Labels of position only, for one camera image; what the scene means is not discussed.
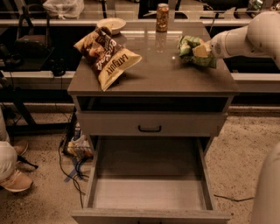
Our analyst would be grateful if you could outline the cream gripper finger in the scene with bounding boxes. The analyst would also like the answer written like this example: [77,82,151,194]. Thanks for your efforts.
[192,44,211,58]

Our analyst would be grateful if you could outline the black chair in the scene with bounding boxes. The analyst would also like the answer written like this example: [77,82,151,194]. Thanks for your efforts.
[14,4,53,70]

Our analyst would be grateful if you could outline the green jalapeno chip bag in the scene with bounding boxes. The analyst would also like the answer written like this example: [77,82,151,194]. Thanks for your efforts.
[178,35,216,68]

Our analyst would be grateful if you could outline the snack packages on floor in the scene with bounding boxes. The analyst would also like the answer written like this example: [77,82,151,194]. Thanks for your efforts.
[66,122,93,158]

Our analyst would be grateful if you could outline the orange soda can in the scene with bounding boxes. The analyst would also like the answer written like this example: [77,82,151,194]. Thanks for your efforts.
[156,3,169,32]

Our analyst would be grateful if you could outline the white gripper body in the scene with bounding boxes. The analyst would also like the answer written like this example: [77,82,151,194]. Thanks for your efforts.
[210,34,233,59]

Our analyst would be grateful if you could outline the grey drawer cabinet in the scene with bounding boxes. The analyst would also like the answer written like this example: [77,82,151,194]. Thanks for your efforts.
[66,20,241,224]

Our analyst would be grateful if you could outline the brown yellow Late July chip bag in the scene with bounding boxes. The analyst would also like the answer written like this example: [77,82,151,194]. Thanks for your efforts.
[74,26,142,91]

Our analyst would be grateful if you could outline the clear plastic bag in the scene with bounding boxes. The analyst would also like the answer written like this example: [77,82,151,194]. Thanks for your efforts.
[43,0,84,19]

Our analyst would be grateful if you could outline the white bowl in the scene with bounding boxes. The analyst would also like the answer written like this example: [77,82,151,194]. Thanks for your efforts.
[97,17,126,35]

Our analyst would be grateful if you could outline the open middle drawer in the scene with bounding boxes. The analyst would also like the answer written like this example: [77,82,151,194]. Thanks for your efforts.
[72,136,230,224]

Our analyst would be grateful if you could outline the person's tan shoe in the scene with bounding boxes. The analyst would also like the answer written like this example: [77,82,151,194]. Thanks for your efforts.
[13,139,29,156]
[0,169,33,193]

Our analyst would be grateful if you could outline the closed upper drawer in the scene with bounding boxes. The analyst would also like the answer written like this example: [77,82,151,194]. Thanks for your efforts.
[76,112,227,137]

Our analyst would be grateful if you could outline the person's white trouser leg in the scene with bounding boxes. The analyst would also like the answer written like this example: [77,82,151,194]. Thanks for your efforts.
[0,109,18,180]

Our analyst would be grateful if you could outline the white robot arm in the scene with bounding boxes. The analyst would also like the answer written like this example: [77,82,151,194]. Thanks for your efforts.
[192,11,280,224]

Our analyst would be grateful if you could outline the black floor cable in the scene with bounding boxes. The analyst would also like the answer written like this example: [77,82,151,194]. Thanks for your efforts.
[58,139,92,209]

